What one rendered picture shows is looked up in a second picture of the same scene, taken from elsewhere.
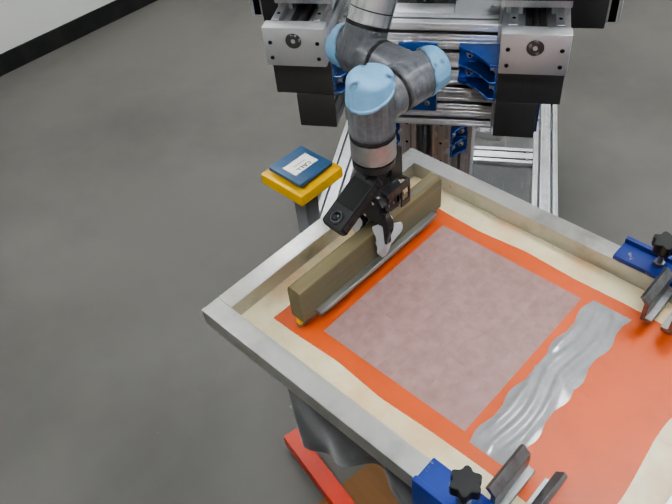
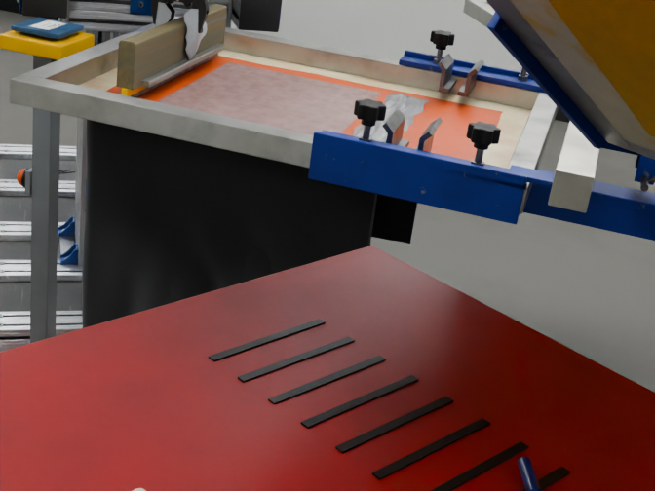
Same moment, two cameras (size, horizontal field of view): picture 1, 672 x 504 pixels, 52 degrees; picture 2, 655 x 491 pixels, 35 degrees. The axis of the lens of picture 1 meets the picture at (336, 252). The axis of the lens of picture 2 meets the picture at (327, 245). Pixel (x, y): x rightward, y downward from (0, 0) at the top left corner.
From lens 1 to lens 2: 1.11 m
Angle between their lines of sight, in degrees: 36
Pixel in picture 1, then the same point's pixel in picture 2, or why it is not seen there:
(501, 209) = (283, 48)
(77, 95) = not seen: outside the picture
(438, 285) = (250, 87)
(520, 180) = not seen: hidden behind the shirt
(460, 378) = (307, 123)
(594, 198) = not seen: hidden behind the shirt
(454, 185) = (228, 36)
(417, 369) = (263, 120)
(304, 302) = (137, 59)
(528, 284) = (332, 87)
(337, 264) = (161, 35)
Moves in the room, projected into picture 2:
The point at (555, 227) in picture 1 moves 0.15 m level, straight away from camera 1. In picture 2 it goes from (339, 53) to (328, 34)
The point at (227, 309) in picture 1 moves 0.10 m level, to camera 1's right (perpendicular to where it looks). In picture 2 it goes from (41, 79) to (103, 76)
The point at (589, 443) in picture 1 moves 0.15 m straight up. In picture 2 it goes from (438, 144) to (454, 52)
